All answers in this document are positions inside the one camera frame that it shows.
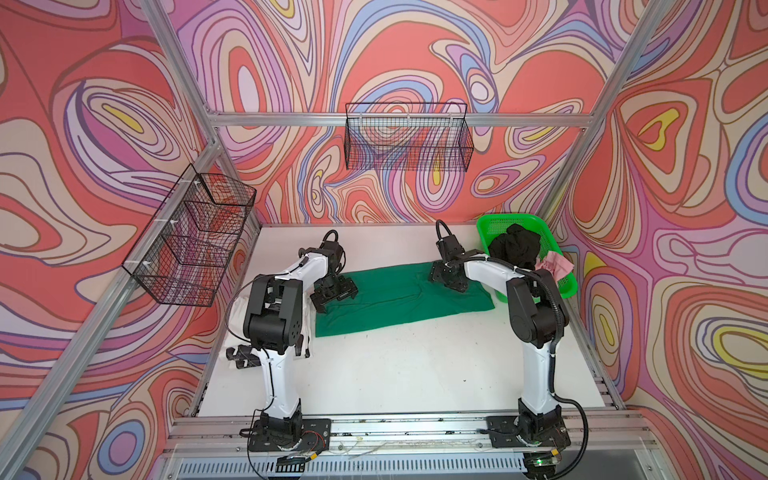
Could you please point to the black t shirt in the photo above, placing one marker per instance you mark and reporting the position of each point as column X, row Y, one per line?
column 517, row 246

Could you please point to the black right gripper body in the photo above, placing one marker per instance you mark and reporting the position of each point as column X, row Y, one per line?
column 443, row 273

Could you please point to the black wire basket back wall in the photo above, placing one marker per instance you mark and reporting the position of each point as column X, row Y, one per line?
column 407, row 136

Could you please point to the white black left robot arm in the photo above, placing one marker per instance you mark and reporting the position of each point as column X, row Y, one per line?
column 274, row 326

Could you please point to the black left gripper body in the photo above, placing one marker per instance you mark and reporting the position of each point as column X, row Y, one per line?
column 333, row 289

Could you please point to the pink t shirt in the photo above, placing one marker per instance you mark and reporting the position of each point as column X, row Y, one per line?
column 556, row 264

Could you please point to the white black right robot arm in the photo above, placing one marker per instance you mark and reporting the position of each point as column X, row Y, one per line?
column 536, row 316

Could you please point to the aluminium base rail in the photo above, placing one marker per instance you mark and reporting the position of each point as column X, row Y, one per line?
column 618, row 445

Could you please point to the green t shirt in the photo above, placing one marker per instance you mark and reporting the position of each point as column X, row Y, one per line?
column 397, row 295

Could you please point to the black wire basket left wall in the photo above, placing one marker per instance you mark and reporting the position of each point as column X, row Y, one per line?
column 183, row 254

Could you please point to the aluminium frame profile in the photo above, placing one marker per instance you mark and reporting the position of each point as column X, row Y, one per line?
column 95, row 129

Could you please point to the black wire basket wall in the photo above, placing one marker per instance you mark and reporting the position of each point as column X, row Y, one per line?
column 407, row 136
column 183, row 254

